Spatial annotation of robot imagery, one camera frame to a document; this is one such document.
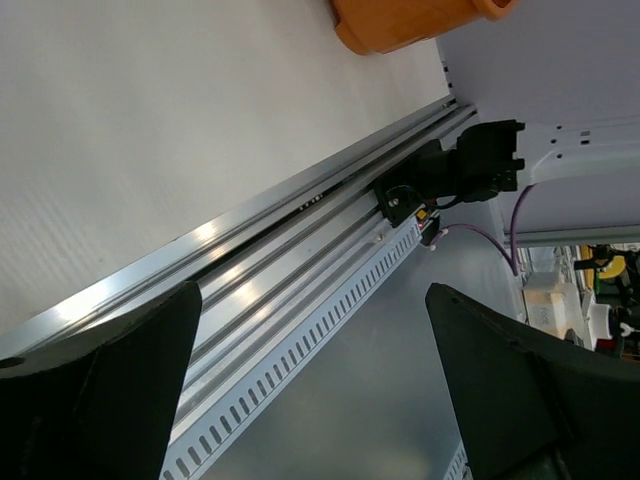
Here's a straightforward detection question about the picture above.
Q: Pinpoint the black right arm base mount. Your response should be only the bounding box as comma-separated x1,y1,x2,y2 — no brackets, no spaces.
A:
371,140,442,228

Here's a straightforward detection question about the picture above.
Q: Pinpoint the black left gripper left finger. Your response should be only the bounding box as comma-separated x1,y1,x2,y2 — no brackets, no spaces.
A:
1,282,202,479

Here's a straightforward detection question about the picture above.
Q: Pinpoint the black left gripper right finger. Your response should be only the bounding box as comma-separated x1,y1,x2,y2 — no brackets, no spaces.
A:
425,283,639,479

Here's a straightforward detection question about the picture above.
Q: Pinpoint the orange plastic basket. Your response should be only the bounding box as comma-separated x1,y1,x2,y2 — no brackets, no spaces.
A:
330,0,517,55

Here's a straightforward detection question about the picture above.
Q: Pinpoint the white slotted cable duct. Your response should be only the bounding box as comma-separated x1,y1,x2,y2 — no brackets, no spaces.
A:
159,219,420,479

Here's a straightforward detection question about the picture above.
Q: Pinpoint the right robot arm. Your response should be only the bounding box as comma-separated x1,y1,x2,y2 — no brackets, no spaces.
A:
410,117,639,209

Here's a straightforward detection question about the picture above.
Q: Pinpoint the aluminium frame rail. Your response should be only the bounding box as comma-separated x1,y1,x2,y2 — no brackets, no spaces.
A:
1,98,478,425

